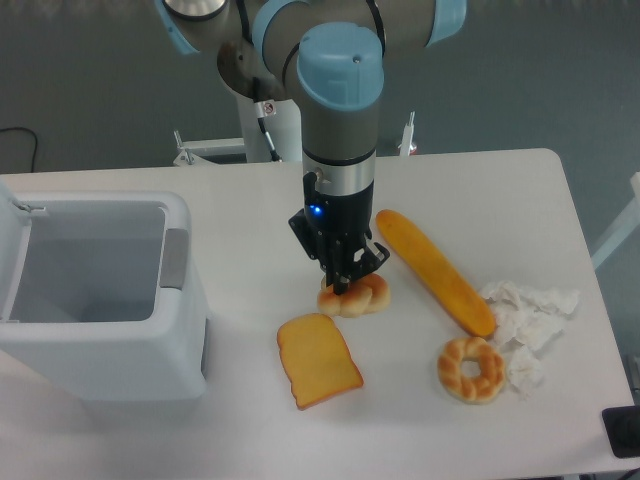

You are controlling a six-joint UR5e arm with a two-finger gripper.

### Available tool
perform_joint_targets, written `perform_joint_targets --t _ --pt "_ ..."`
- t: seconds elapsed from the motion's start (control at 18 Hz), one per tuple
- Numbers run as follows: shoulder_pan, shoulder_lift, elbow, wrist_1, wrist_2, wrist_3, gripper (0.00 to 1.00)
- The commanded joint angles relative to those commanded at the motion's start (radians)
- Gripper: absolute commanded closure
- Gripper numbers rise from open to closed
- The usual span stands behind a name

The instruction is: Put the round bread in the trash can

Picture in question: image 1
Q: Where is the white open trash can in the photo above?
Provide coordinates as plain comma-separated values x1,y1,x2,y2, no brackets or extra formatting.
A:
1,188,209,402

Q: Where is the round knotted bread roll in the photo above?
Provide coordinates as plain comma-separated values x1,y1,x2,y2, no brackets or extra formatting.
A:
317,273,391,318

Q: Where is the toast bread slice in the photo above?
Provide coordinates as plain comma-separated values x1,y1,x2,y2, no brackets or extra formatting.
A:
277,313,364,410

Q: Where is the large crumpled white tissue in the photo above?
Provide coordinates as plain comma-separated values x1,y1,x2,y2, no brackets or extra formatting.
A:
480,280,580,352

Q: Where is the small crumpled white tissue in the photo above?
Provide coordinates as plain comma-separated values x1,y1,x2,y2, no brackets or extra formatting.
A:
507,346,543,399

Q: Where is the black floor cable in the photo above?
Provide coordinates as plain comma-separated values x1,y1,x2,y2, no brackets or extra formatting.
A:
0,127,39,174

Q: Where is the white frame leg right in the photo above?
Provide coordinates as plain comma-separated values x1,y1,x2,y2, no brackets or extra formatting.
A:
591,172,639,270

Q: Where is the long baguette bread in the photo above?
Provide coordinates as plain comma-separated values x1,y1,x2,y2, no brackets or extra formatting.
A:
376,209,497,337

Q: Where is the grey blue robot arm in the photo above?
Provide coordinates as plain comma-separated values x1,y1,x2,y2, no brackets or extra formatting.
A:
156,1,467,294

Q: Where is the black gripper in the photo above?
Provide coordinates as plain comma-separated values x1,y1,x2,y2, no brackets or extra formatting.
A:
289,172,390,295

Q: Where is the black device at table edge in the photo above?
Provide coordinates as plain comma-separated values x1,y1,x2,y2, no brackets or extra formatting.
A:
601,405,639,458

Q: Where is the braided ring bread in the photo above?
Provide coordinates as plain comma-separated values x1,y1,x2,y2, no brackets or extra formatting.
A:
437,337,506,404

